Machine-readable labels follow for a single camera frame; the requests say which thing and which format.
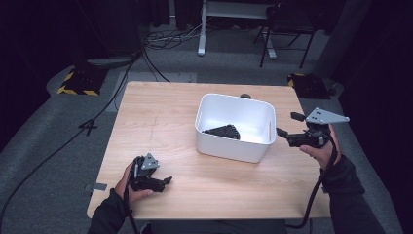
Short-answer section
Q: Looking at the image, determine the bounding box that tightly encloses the person's right hand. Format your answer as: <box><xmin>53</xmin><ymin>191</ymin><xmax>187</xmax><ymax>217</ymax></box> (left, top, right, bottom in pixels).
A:
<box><xmin>298</xmin><ymin>124</ymin><xmax>343</xmax><ymax>171</ymax></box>

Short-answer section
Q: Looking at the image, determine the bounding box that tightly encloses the left hand-held gripper cable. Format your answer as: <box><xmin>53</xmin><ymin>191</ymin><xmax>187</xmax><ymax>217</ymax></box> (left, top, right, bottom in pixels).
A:
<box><xmin>123</xmin><ymin>156</ymin><xmax>141</xmax><ymax>234</ymax></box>

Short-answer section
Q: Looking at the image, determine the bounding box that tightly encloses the white desk frame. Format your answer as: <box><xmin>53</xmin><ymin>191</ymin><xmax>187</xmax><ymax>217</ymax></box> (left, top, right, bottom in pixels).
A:
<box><xmin>197</xmin><ymin>0</ymin><xmax>278</xmax><ymax>60</ymax></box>

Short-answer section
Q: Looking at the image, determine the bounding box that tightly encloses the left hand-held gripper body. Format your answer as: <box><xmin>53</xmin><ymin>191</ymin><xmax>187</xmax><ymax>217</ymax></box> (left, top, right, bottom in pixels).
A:
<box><xmin>131</xmin><ymin>152</ymin><xmax>161</xmax><ymax>192</ymax></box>

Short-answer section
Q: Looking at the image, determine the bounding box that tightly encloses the bundle of floor cables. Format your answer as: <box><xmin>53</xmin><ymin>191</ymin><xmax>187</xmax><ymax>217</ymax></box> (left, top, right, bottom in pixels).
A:
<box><xmin>144</xmin><ymin>19</ymin><xmax>204</xmax><ymax>52</ymax></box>

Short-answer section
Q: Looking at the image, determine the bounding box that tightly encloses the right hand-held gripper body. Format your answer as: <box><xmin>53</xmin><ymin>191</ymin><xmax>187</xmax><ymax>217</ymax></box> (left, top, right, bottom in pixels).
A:
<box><xmin>286</xmin><ymin>107</ymin><xmax>351</xmax><ymax>149</ymax></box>

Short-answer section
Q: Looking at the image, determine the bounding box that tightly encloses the black stand base yellow corner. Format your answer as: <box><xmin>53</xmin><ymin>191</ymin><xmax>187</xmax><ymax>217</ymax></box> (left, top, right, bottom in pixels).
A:
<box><xmin>286</xmin><ymin>72</ymin><xmax>332</xmax><ymax>100</ymax></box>

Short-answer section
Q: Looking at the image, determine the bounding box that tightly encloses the hand-held gripper cable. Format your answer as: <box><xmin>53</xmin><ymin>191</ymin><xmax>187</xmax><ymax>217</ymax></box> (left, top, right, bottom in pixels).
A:
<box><xmin>123</xmin><ymin>156</ymin><xmax>141</xmax><ymax>234</ymax></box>
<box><xmin>284</xmin><ymin>132</ymin><xmax>339</xmax><ymax>230</ymax></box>

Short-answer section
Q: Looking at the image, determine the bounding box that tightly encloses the black chair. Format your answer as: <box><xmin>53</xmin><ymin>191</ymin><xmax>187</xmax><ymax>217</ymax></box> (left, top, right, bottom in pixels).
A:
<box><xmin>252</xmin><ymin>3</ymin><xmax>317</xmax><ymax>69</ymax></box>

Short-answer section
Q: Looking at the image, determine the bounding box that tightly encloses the long black floor cable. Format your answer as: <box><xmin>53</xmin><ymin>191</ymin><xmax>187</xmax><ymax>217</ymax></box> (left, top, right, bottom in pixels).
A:
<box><xmin>0</xmin><ymin>48</ymin><xmax>145</xmax><ymax>225</ymax></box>

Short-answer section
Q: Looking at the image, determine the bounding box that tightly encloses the grey flat stand foot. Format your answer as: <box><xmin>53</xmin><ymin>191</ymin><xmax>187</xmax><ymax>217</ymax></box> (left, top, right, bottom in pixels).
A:
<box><xmin>86</xmin><ymin>56</ymin><xmax>134</xmax><ymax>70</ymax></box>

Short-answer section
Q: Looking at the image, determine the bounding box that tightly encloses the white plastic bin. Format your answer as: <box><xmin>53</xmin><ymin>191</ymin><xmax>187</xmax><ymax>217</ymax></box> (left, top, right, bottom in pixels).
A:
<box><xmin>194</xmin><ymin>93</ymin><xmax>278</xmax><ymax>164</ymax></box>

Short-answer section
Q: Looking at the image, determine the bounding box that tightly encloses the grey tape strip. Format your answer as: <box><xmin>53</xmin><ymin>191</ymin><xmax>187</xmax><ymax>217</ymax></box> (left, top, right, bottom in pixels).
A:
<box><xmin>85</xmin><ymin>182</ymin><xmax>108</xmax><ymax>192</ymax></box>

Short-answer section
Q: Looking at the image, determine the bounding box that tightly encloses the black yellow striped stand base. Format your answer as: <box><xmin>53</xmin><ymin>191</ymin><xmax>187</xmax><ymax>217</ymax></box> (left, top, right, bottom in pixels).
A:
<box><xmin>56</xmin><ymin>64</ymin><xmax>109</xmax><ymax>97</ymax></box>

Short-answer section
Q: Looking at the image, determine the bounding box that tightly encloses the blue toy car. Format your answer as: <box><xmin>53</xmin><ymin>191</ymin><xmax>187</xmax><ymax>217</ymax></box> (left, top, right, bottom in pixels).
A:
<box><xmin>202</xmin><ymin>124</ymin><xmax>242</xmax><ymax>141</ymax></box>

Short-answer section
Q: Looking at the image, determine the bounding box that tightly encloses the person's left hand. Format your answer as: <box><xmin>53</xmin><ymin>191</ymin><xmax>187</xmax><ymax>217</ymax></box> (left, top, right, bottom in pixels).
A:
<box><xmin>114</xmin><ymin>162</ymin><xmax>154</xmax><ymax>204</ymax></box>

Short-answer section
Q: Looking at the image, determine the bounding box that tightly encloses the right hand-held gripper cable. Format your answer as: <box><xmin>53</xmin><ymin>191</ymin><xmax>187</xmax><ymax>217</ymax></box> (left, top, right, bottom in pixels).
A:
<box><xmin>284</xmin><ymin>132</ymin><xmax>339</xmax><ymax>230</ymax></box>

